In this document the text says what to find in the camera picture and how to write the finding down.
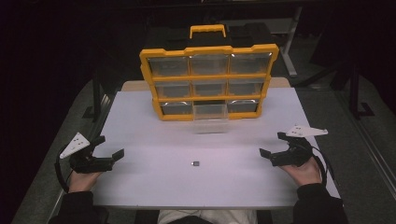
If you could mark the white metal table leg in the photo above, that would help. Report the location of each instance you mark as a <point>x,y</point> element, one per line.
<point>291,53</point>

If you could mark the black metal stand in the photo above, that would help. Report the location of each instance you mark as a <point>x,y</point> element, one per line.
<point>355,93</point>
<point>96,99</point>

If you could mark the person's left hand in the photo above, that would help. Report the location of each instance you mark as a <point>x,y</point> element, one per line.
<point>81,182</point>

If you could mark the yellow drawer organizer cabinet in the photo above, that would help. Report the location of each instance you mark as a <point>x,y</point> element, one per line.
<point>208,50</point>

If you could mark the person's torso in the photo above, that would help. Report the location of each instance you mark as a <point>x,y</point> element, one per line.
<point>207,217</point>

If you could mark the person's right hand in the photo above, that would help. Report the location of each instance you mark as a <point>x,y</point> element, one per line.
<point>303,174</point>

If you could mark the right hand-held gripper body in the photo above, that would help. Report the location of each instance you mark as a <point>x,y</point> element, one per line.
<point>292,155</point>

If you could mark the small grey metal part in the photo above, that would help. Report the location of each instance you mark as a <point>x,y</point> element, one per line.
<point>195,163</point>

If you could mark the clear plastic drawer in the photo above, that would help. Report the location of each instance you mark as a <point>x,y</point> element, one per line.
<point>210,125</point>

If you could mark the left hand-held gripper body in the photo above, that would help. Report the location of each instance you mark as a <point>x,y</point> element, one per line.
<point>93,165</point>

